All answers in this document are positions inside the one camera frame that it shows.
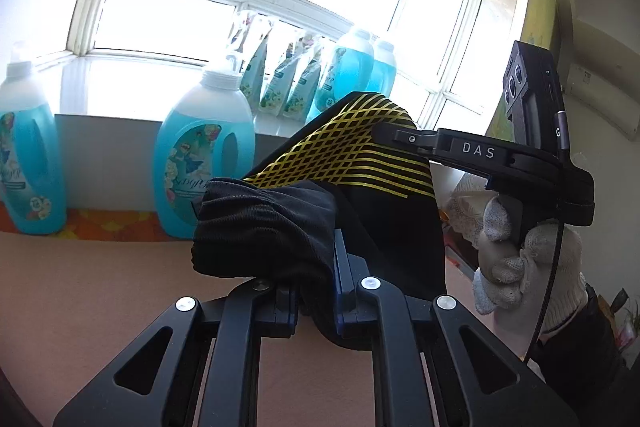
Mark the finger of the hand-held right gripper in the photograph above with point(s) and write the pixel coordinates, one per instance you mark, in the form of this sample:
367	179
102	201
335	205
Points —
405	138

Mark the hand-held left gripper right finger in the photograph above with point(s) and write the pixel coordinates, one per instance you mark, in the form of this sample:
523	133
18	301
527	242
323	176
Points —
342	277

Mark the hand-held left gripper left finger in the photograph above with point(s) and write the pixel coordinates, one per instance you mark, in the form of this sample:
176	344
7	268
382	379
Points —
240	322

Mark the black shorts with yellow stripes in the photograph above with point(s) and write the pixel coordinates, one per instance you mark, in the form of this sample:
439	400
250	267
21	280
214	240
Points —
380	227

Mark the person's right forearm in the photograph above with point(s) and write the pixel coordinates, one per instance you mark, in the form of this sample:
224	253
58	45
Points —
580	347

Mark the person's right hand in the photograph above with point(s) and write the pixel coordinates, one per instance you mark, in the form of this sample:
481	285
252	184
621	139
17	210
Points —
505	272

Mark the slim blue detergent bottle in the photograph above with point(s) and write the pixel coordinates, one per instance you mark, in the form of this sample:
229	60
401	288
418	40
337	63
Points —
345	72
382	67

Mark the white lace cloth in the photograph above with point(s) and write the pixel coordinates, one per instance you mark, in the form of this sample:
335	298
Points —
465	207

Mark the teal detergent refill pouch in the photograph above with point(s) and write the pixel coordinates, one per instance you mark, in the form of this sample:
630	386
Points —
252	72
302	92
280	87
327	72

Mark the beige towel mat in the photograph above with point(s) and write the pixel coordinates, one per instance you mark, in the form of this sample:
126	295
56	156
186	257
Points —
100	297

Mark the large blue detergent bottle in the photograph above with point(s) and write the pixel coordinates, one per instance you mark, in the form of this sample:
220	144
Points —
200	157
30	157

